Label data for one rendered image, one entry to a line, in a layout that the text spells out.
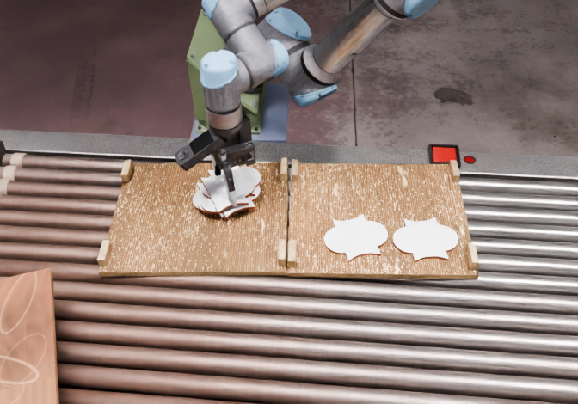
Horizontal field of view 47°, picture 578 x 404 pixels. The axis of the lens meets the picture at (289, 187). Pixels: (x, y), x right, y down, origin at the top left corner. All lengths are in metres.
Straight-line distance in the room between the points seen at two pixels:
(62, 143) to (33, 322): 0.69
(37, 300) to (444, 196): 0.93
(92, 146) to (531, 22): 3.02
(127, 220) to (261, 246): 0.33
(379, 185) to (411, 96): 1.90
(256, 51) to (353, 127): 1.93
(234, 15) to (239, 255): 0.51
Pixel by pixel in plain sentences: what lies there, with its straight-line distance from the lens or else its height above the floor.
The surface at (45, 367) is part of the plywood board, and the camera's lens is 1.27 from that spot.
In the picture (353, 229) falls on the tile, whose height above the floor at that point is 0.94.
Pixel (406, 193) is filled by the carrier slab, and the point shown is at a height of 0.94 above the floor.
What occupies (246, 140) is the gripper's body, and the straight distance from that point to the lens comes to 1.45.
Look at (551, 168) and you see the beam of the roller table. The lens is 1.80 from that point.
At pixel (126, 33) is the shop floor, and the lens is 4.12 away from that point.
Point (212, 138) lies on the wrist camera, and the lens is 1.42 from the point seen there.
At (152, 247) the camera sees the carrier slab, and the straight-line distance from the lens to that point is 1.52.
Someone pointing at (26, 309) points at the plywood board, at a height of 1.04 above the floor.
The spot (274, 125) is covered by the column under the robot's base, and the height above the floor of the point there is 0.87.
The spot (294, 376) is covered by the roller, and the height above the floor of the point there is 0.91.
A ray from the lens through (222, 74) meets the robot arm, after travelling 1.30.
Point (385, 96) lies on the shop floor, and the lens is 3.48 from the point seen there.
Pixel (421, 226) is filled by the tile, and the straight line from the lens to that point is 1.53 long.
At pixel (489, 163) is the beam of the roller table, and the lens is 1.76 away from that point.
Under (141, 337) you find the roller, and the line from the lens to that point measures 1.40.
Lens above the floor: 2.06
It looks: 44 degrees down
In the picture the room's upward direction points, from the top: 2 degrees counter-clockwise
